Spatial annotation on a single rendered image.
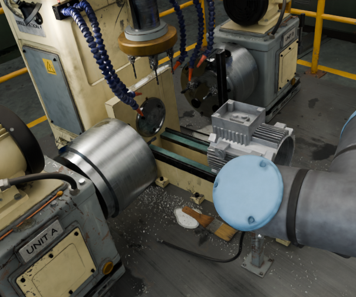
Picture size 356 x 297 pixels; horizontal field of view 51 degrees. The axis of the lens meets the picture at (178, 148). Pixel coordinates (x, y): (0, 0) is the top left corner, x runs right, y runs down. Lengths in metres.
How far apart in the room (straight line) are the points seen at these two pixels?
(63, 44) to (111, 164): 0.42
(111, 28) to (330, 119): 0.96
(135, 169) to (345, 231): 0.70
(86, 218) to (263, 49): 0.91
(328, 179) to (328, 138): 1.13
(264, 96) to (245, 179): 1.14
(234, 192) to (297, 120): 1.23
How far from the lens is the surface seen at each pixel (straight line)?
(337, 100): 1.82
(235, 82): 1.36
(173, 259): 1.15
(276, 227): 0.45
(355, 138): 0.52
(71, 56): 1.23
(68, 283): 0.99
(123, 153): 1.02
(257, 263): 1.10
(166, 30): 1.15
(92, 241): 1.00
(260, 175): 0.44
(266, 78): 1.53
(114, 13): 1.33
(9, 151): 0.85
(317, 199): 0.43
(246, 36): 1.54
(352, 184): 0.44
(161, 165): 1.35
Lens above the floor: 1.73
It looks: 37 degrees down
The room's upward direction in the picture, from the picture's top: 9 degrees counter-clockwise
